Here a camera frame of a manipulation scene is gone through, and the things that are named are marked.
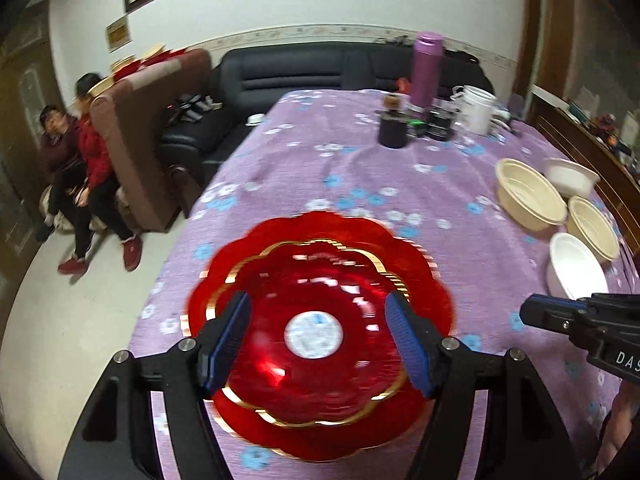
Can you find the black leather sofa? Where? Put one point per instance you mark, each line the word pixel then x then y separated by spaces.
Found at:
pixel 310 67

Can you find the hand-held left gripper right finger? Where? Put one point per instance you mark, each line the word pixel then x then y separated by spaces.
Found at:
pixel 410 345

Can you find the black pot with wooden knob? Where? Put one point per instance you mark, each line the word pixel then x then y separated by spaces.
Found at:
pixel 394 130

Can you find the purple floral tablecloth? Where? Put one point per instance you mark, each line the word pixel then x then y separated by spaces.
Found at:
pixel 310 170

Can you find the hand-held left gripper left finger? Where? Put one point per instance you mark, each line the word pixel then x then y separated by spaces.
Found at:
pixel 225 345

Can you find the small white dish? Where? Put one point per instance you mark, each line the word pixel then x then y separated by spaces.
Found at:
pixel 255 119

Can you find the wooden cabinet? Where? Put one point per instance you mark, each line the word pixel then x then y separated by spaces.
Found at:
pixel 590 152

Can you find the black round tin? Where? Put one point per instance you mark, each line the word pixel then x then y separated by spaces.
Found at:
pixel 441 125

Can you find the pile of red cream dishes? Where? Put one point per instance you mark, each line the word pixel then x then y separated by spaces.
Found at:
pixel 145 60

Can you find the cabinet top clutter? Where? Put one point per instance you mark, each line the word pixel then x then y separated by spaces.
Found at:
pixel 610 125

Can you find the black white striped object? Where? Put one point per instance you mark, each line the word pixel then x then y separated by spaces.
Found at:
pixel 192 107

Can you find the cream plastic bowl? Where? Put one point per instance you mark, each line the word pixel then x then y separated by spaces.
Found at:
pixel 530 195
pixel 595 227

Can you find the wooden framed glass partition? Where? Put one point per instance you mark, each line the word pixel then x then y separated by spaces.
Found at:
pixel 575 20

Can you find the dark cloth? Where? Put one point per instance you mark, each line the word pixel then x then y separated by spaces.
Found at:
pixel 450 50

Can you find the white plastic bowl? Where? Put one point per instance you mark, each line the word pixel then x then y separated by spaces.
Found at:
pixel 570 175
pixel 575 265

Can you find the large red scalloped plate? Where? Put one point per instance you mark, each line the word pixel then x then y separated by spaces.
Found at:
pixel 320 225

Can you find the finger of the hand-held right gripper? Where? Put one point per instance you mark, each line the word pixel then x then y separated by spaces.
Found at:
pixel 547 312

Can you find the brown leather armchair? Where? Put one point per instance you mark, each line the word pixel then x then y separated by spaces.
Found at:
pixel 145 125

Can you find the small gold wall plaque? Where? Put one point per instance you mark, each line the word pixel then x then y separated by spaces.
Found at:
pixel 118 32

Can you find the wooden door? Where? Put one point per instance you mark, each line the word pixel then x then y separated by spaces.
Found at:
pixel 20 110

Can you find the small red gold-rimmed plate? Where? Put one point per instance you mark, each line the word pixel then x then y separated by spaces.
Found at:
pixel 315 285

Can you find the white cloth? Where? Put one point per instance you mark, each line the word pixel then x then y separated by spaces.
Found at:
pixel 502 120

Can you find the purple thermos bottle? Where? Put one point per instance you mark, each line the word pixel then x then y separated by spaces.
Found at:
pixel 425 70

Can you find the white plastic jar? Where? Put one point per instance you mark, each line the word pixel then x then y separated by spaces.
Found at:
pixel 477 110

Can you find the green packet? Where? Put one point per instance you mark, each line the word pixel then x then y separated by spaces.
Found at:
pixel 416 122

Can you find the person's right hand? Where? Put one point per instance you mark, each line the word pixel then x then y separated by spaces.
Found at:
pixel 625 425

